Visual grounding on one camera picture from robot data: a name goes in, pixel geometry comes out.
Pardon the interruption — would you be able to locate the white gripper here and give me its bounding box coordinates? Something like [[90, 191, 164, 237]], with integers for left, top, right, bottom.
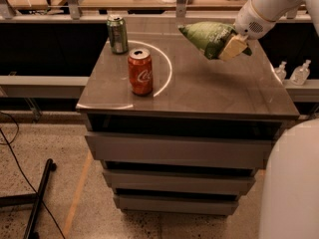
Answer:
[[218, 0, 275, 61]]

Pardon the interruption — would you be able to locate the green jalapeno chip bag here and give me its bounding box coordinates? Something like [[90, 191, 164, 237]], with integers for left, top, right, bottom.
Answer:
[[178, 22, 252, 60]]

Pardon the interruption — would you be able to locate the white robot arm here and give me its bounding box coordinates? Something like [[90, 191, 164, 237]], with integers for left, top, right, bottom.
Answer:
[[234, 0, 319, 239]]

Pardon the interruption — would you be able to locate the red Coca-Cola can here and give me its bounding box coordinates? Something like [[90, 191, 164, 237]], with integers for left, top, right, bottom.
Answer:
[[128, 48, 153, 96]]

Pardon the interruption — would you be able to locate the green soda can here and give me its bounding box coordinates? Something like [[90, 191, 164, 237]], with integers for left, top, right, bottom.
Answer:
[[107, 14, 129, 54]]

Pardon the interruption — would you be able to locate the clear sanitizer bottle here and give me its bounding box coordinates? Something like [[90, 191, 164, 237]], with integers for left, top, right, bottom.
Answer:
[[274, 61, 286, 82], [290, 60, 311, 86]]

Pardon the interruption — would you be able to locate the grey drawer cabinet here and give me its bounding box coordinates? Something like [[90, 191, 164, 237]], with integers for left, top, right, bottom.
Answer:
[[75, 16, 301, 216]]

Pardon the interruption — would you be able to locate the black stand leg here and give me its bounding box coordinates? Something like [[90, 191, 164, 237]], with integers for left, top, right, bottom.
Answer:
[[0, 158, 57, 239]]

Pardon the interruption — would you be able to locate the black floor cable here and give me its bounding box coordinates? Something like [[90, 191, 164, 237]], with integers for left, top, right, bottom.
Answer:
[[0, 112, 67, 239]]

